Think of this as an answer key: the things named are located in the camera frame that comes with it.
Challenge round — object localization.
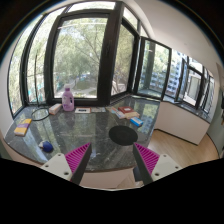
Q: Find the black framed bay window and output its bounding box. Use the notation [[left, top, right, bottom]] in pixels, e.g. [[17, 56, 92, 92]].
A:
[[7, 1, 214, 115]]

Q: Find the round black mouse pad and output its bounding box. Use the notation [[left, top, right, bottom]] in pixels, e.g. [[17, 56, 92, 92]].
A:
[[109, 126, 138, 146]]

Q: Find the red book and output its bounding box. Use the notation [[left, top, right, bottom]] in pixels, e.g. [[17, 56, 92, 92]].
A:
[[118, 106, 134, 114]]

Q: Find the yellow and purple sponge box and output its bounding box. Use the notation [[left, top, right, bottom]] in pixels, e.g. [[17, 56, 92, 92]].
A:
[[14, 119, 32, 136]]

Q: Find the tan flat box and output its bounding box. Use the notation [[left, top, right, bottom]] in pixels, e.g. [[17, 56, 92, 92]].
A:
[[124, 112, 140, 119]]

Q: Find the flat white card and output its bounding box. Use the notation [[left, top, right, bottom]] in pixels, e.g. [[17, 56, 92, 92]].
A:
[[75, 107, 91, 114]]

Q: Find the black coiled cable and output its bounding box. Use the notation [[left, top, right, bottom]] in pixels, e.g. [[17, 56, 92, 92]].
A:
[[31, 107, 50, 122]]

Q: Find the blue and white computer mouse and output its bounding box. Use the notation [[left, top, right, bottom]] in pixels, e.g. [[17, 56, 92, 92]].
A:
[[39, 141, 53, 153]]

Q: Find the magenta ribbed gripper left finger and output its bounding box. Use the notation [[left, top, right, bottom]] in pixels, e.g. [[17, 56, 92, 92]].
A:
[[40, 142, 93, 185]]

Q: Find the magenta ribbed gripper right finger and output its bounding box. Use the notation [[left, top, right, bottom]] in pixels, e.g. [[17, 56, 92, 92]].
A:
[[132, 142, 183, 186]]

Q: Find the pink detergent bottle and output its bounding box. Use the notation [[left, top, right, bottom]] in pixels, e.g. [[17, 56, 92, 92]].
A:
[[62, 84, 74, 112]]

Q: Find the blue and white small box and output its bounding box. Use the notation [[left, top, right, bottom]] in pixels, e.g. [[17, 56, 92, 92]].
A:
[[130, 117, 143, 127]]

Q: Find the light booklet on counter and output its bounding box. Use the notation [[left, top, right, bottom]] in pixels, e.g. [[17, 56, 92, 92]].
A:
[[106, 107, 125, 119]]

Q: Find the small beige box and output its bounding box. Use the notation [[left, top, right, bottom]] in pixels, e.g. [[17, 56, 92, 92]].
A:
[[49, 103, 62, 115]]

